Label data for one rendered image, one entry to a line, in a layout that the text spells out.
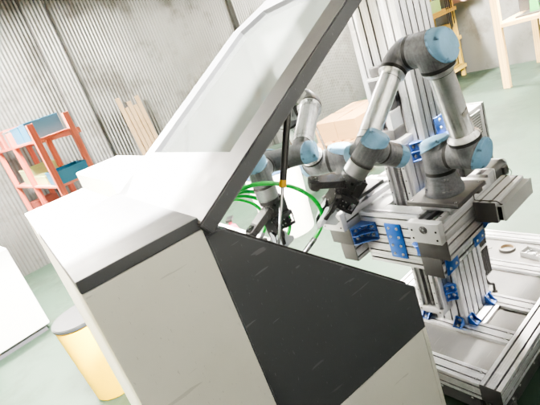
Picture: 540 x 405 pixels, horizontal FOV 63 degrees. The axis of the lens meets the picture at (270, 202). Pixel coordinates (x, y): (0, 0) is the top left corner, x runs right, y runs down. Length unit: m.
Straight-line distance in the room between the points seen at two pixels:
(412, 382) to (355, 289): 0.45
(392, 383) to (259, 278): 0.65
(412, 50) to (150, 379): 1.24
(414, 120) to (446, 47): 0.54
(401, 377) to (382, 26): 1.35
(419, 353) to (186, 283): 0.89
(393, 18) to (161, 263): 1.39
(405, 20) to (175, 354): 1.53
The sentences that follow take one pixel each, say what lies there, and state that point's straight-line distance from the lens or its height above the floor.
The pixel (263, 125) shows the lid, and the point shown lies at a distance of 1.05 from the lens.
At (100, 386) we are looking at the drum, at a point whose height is 0.13.
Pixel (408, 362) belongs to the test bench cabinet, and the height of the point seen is 0.73.
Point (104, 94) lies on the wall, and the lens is 7.56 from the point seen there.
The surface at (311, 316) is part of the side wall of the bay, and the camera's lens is 1.23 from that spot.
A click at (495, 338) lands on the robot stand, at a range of 2.40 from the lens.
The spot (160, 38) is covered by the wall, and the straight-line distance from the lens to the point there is 8.12.
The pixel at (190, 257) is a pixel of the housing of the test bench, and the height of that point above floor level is 1.43.
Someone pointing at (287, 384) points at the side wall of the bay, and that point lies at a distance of 1.26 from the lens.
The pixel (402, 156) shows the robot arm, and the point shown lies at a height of 1.35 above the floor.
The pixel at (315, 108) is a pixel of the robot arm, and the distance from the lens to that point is 1.73.
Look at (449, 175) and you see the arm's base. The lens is 1.85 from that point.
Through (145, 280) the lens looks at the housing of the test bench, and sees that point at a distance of 0.98.
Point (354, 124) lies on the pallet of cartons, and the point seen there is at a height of 0.36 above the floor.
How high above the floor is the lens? 1.78
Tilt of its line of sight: 18 degrees down
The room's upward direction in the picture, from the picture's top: 20 degrees counter-clockwise
